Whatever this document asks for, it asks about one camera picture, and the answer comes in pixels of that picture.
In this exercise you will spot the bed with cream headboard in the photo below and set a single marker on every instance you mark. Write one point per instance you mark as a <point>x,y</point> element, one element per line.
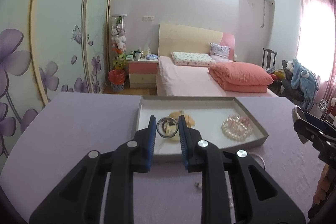
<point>179,80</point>

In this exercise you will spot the small patterned pillow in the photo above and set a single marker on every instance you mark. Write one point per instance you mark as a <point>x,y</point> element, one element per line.
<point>219,52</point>

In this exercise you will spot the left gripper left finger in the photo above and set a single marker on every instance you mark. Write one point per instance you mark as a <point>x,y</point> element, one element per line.
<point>99,188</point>

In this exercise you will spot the pink curtain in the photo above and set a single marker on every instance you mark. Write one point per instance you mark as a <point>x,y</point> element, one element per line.
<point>316,48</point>

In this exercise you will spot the white pearl earring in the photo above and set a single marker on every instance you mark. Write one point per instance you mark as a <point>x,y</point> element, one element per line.
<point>198,185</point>

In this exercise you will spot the floral long pillow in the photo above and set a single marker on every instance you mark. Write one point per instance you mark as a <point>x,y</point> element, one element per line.
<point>192,59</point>

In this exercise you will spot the pink bedside table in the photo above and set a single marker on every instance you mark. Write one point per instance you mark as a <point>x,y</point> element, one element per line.
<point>142,73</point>

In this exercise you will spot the grey shallow cardboard tray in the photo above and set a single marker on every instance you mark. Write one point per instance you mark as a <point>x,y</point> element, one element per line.
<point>208,113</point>

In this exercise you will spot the purple tablecloth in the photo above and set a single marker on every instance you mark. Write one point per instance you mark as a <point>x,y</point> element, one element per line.
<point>73,124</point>

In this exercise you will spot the yellow wrist watch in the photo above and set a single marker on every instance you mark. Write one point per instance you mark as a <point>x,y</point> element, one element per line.
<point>171,126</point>

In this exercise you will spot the plush toy display tube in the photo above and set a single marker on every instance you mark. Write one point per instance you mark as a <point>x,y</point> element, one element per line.
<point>118,41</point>

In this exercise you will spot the red waste basket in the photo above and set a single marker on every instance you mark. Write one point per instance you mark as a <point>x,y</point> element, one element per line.
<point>117,79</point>

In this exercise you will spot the dark wooden chair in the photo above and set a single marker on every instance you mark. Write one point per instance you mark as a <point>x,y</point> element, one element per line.
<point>268,58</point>

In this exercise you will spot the salmon folded duvet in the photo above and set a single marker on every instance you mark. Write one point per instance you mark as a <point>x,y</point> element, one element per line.
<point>241,77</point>

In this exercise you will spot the floral sliding wardrobe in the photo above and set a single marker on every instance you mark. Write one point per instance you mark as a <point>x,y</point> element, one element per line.
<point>48,47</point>

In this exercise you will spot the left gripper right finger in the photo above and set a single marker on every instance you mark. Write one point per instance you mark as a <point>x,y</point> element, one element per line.
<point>235,188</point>

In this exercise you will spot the thin silver bangle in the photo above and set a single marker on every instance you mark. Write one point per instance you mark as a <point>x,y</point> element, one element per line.
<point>260,160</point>

